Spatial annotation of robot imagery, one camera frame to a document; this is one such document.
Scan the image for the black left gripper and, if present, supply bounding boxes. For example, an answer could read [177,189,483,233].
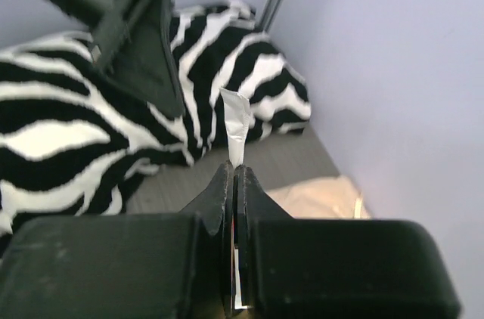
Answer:
[91,0,185,118]

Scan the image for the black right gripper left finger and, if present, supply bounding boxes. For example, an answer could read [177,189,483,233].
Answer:
[1,163,234,318]

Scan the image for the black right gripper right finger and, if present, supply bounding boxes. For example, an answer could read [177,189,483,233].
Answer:
[234,166,462,318]

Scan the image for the white straw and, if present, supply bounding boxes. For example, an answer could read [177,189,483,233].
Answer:
[220,88,252,168]

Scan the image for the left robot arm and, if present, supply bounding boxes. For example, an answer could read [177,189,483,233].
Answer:
[49,0,185,119]

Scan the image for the beige cloth pouch with ribbon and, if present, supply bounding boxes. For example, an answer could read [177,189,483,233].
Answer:
[267,175,371,219]

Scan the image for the zebra print plush blanket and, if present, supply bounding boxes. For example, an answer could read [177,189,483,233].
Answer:
[1,1,311,239]

